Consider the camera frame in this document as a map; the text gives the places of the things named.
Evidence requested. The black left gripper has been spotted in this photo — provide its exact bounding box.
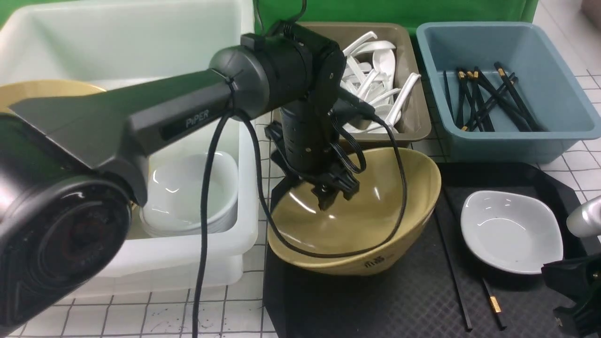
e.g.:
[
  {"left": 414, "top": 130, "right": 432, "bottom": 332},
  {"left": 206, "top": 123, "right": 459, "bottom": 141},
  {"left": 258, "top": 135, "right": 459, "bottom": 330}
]
[{"left": 265, "top": 99, "right": 361, "bottom": 211}]

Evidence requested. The yellow noodle bowl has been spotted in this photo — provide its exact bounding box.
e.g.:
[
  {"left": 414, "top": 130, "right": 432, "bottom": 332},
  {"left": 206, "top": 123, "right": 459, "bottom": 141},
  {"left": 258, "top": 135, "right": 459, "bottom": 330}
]
[{"left": 268, "top": 147, "right": 441, "bottom": 276}]

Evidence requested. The white square sauce dish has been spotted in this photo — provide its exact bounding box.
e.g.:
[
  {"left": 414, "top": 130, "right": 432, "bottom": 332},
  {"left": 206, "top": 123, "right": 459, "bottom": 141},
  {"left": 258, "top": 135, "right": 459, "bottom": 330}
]
[{"left": 460, "top": 190, "right": 564, "bottom": 275}]

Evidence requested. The black chopstick gold band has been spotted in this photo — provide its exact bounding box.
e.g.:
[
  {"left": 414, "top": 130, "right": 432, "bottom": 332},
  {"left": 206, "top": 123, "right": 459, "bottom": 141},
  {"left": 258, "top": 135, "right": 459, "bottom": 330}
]
[{"left": 481, "top": 277, "right": 507, "bottom": 331}]

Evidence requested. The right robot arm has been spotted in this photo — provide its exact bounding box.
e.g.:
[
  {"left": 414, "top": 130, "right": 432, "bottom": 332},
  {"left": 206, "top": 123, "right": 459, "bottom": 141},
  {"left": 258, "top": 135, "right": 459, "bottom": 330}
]
[{"left": 541, "top": 196, "right": 601, "bottom": 338}]

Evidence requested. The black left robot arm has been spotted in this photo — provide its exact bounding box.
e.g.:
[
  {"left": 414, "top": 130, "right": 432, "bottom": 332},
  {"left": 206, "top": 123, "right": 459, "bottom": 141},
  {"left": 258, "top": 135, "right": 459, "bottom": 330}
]
[{"left": 1, "top": 19, "right": 359, "bottom": 338}]

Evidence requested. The white spoon right leaning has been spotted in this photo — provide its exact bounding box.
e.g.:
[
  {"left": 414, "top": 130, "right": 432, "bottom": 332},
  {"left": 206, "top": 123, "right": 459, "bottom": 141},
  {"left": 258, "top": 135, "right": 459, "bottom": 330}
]
[{"left": 373, "top": 73, "right": 421, "bottom": 128}]

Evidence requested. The olive-brown spoon bin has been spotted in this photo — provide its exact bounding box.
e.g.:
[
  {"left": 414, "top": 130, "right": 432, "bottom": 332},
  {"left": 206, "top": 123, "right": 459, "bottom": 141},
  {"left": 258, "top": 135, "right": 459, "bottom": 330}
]
[{"left": 301, "top": 22, "right": 431, "bottom": 147}]

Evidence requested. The stack of white dishes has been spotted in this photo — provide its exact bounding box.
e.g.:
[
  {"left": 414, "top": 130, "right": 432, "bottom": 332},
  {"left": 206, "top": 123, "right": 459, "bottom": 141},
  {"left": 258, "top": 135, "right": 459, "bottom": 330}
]
[{"left": 139, "top": 152, "right": 239, "bottom": 238}]

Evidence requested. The black serving tray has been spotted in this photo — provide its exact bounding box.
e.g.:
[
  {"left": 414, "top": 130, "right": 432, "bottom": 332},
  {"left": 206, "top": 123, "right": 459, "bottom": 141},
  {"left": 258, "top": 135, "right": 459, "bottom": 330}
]
[{"left": 262, "top": 163, "right": 600, "bottom": 338}]

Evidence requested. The black chopstick gold tip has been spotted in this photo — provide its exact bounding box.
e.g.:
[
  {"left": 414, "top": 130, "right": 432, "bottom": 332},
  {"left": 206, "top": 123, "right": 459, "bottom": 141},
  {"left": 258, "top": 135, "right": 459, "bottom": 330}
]
[{"left": 457, "top": 68, "right": 484, "bottom": 132}]

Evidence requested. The blue-grey chopstick bin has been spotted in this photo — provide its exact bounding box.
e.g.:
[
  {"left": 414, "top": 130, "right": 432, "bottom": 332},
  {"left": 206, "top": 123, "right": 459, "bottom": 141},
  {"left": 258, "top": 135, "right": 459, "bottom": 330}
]
[{"left": 416, "top": 22, "right": 600, "bottom": 163}]

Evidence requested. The black chopstick in bin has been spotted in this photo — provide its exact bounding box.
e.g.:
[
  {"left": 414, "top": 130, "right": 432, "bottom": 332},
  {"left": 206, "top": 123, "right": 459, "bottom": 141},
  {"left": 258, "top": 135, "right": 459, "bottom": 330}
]
[{"left": 494, "top": 61, "right": 547, "bottom": 132}]

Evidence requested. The large white plastic tub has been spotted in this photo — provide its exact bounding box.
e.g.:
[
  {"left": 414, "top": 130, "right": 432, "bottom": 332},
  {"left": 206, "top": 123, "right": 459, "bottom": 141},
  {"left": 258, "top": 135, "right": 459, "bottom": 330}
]
[{"left": 0, "top": 0, "right": 260, "bottom": 304}]

